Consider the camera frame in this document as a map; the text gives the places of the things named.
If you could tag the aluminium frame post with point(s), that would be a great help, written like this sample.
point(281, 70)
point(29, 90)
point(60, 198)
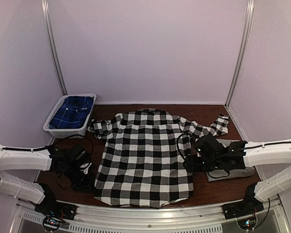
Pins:
point(249, 14)
point(52, 46)

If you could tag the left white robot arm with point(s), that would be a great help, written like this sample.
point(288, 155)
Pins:
point(47, 158)

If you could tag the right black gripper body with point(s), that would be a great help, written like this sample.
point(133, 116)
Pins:
point(194, 167)

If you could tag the white plastic basket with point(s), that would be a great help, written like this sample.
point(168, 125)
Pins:
point(62, 133)

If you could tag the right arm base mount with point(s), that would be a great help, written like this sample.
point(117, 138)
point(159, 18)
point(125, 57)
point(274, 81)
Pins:
point(242, 208)

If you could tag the left aluminium frame post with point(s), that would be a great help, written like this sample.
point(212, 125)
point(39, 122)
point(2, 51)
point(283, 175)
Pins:
point(52, 46)

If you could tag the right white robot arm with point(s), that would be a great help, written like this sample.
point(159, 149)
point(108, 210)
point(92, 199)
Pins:
point(264, 153)

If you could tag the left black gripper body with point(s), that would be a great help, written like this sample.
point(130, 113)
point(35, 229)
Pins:
point(79, 182)

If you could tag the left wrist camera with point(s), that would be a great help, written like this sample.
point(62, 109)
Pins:
point(78, 157)

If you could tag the front aluminium rail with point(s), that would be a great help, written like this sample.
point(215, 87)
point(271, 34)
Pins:
point(200, 219)

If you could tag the folded grey shirt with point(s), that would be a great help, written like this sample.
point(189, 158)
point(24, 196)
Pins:
point(232, 173)

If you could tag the right aluminium frame post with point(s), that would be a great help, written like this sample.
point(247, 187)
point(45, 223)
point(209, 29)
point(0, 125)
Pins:
point(249, 14)

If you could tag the blue plaid shirt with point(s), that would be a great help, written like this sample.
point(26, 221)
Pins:
point(73, 113)

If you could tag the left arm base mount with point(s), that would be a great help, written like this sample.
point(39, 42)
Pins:
point(57, 210)

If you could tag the black white plaid shirt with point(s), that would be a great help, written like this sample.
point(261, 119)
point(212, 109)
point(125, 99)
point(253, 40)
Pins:
point(141, 163)

